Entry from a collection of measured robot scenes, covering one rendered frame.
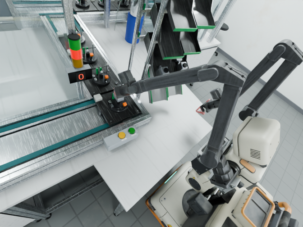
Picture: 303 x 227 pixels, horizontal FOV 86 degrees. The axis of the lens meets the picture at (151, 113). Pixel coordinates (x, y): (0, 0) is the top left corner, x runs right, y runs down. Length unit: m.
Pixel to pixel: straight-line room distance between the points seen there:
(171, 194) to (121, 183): 0.78
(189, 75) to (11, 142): 0.97
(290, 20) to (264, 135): 3.34
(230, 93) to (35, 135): 1.01
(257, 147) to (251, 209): 0.55
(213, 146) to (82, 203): 1.45
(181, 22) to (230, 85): 0.44
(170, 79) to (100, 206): 1.48
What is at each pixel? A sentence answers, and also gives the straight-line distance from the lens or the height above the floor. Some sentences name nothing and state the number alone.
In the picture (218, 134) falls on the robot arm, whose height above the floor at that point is 1.36.
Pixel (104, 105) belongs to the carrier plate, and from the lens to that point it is 1.12.
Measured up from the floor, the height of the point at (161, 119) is 0.86.
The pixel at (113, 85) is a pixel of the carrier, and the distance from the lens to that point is 1.25.
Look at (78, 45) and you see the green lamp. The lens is 0.85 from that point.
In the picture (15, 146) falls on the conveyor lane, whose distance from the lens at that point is 1.13.
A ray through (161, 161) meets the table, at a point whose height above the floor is 0.86.
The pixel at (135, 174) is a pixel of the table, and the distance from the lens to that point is 1.05.
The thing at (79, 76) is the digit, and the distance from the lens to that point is 0.96.
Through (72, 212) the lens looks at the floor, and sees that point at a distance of 1.89.
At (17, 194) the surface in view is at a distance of 1.10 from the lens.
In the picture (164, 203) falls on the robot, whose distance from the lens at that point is 1.68.
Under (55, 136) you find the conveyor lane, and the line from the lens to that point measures 1.10.
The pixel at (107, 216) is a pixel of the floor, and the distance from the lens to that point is 1.87.
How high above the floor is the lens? 1.87
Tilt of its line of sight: 52 degrees down
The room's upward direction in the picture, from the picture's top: 23 degrees clockwise
